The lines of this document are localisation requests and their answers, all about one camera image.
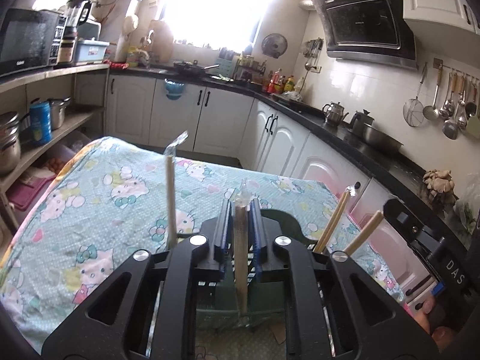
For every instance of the steel pots on shelf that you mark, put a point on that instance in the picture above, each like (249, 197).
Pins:
(10, 148)

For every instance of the steel kettle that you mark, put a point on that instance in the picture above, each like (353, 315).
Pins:
(334, 113)

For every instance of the green plastic utensil basket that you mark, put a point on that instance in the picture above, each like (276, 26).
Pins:
(218, 305)

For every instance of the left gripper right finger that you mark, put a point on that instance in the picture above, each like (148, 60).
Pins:
(334, 308)

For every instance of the blender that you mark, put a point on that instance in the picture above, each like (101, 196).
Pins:
(77, 13)

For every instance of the wire skimmer ladle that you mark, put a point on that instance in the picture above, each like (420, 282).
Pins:
(413, 108)

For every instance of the dried mushrooms pile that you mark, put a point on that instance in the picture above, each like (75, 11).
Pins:
(438, 187)

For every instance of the Hello Kitty tablecloth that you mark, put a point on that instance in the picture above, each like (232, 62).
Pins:
(109, 201)

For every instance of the blue canister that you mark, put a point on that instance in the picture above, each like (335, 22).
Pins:
(40, 124)

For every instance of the black range hood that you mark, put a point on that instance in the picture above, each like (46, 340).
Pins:
(371, 31)

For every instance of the chopstick pair five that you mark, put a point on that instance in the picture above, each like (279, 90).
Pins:
(170, 160)

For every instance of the chopstick pair three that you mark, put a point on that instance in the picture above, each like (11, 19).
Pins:
(365, 233)

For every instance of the chopstick pair one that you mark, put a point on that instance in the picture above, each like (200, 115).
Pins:
(241, 247)

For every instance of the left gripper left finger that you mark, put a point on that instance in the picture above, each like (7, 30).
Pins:
(146, 308)

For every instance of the steel soup ladle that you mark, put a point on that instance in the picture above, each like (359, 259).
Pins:
(430, 112)

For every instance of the black frying pan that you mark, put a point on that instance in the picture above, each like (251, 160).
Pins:
(192, 68)

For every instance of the person's right hand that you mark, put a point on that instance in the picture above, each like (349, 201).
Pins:
(442, 336)

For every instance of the black cooking pot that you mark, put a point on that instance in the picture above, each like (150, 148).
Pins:
(361, 125)

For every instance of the wall fan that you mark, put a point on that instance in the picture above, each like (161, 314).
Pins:
(274, 45)

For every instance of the blue storage box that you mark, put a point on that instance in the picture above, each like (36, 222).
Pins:
(90, 51)

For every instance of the black microwave oven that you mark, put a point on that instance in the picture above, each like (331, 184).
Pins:
(30, 39)

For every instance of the chopstick pair four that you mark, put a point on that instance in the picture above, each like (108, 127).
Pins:
(348, 193)

